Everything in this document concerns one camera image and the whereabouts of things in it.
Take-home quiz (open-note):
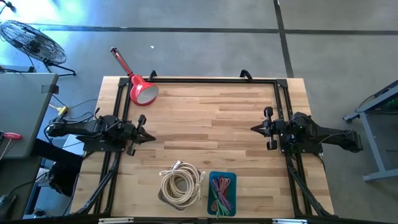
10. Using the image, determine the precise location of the pink USB cable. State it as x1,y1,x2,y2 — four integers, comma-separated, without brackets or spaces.
222,177,232,200

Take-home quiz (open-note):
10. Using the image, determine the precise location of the red handled tool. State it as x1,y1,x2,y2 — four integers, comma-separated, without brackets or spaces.
0,131,24,161

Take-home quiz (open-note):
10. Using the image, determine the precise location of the black floor fan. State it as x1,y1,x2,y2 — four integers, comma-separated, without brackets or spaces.
0,19,77,77

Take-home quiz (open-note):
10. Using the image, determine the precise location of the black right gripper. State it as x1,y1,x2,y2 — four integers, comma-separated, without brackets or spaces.
250,106,286,151

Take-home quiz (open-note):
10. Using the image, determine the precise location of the blue plastic bin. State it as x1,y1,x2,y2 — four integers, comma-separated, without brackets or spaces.
206,170,238,217

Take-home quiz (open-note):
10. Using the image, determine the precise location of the black metal table frame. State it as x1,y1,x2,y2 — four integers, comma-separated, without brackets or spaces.
74,69,336,218

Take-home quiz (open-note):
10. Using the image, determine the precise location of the silver metal bracket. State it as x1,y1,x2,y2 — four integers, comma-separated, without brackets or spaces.
98,217,135,224
272,218,309,224

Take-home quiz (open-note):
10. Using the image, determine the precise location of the red desk lamp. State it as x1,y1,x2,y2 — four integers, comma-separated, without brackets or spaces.
109,47,160,107

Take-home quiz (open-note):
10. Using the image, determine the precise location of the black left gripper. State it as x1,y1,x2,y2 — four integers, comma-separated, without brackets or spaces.
123,114,157,156

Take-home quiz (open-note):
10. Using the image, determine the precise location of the red USB cable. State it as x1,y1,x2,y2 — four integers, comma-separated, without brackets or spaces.
212,177,231,212

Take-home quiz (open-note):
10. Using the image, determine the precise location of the purple USB cable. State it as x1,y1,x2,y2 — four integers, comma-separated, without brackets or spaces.
211,179,233,211

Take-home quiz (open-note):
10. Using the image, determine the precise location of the grey metal desk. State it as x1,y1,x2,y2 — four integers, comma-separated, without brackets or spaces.
342,80,398,182

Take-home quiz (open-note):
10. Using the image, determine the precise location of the grey side table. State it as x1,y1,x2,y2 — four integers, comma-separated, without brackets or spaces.
0,72,60,160

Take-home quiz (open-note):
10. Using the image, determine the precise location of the green USB cable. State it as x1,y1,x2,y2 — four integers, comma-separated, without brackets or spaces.
213,198,233,218

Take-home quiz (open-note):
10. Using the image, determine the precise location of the thick cream USB cable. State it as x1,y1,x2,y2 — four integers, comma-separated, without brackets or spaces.
159,160,207,209

